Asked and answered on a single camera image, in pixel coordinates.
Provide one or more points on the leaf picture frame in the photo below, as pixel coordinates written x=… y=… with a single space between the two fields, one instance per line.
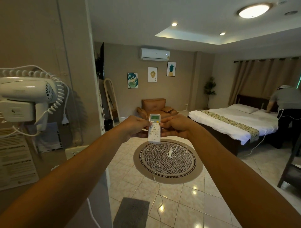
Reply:
x=132 y=80

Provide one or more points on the white pillow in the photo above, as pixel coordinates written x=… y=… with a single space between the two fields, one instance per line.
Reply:
x=243 y=108

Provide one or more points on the beige curtains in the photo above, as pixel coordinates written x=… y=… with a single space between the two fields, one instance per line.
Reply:
x=261 y=78

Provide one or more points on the round patterned rug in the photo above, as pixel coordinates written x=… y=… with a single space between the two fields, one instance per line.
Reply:
x=167 y=161

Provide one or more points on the arched standing mirror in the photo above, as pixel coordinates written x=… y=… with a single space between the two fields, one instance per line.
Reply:
x=111 y=99

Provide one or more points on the paper notice sheet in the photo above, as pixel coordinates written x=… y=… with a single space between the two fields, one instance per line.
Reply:
x=15 y=159

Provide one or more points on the person's right thumb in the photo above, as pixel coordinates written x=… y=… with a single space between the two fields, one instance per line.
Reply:
x=162 y=122

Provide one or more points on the strawberry picture frame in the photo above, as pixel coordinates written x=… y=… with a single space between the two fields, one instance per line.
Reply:
x=152 y=74

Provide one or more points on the round ceiling lamp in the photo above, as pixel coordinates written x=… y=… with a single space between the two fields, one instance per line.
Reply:
x=254 y=10

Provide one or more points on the bed with white bedding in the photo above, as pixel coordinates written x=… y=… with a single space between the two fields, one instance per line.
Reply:
x=235 y=126

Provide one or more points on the black curtain rod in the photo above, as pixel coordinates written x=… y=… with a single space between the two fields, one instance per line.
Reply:
x=267 y=59

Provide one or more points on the person's left thumb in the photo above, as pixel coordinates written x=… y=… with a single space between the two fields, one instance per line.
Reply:
x=145 y=122

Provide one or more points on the dark wooden chair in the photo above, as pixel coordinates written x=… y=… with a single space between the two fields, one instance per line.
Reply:
x=290 y=166

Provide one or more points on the person's right forearm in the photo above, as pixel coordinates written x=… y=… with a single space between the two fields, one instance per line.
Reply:
x=239 y=178

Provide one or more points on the person's right hand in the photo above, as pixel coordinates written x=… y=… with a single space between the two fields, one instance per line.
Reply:
x=176 y=128

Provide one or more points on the white wall air conditioner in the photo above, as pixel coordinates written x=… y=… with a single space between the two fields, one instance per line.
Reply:
x=155 y=54

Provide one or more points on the dark wooden headboard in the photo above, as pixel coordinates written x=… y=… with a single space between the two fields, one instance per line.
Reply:
x=255 y=101

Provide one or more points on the person's left hand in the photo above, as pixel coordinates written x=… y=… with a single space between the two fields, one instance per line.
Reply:
x=131 y=128

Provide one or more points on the white air conditioner remote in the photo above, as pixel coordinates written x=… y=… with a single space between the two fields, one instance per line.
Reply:
x=154 y=129

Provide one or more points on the brown leather armchair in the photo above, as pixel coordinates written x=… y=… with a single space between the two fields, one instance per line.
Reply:
x=156 y=107

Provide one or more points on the pineapple picture frame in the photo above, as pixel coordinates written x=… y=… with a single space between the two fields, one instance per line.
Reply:
x=171 y=69

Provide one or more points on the white wall hair dryer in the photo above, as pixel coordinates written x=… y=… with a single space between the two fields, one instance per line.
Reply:
x=23 y=98

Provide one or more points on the grey floor mat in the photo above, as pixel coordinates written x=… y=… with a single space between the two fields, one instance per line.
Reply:
x=134 y=212

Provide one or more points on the person's left forearm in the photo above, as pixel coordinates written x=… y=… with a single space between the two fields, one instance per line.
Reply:
x=63 y=178

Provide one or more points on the small potted tree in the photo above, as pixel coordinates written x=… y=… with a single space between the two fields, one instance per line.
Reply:
x=210 y=90

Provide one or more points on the patterned bed runner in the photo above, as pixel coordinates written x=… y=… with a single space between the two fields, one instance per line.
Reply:
x=232 y=123

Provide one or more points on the black wall television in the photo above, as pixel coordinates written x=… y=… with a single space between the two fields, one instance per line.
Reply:
x=101 y=61

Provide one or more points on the black waste bin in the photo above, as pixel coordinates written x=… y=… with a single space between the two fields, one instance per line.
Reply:
x=108 y=125

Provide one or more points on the white wall socket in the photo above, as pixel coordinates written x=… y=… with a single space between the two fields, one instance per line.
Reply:
x=76 y=151

